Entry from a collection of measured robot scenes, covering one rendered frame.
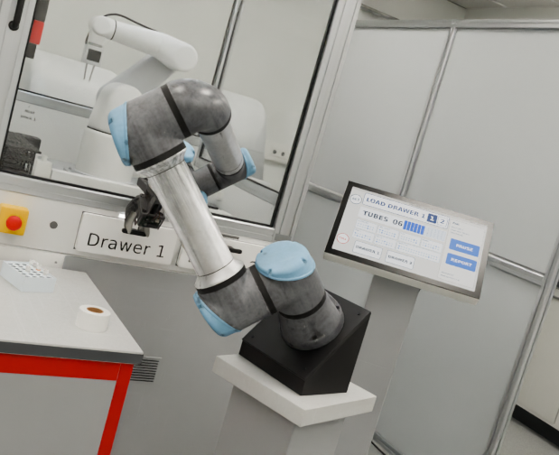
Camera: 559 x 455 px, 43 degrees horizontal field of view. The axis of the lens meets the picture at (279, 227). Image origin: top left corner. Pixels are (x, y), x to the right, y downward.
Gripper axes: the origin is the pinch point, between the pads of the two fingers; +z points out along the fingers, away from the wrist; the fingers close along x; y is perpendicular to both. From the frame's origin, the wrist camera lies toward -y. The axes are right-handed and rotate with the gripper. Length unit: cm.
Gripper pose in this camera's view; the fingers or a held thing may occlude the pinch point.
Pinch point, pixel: (133, 228)
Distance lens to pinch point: 210.1
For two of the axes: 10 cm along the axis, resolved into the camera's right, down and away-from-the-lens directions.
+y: 2.1, 7.5, -6.3
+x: 8.5, 1.8, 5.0
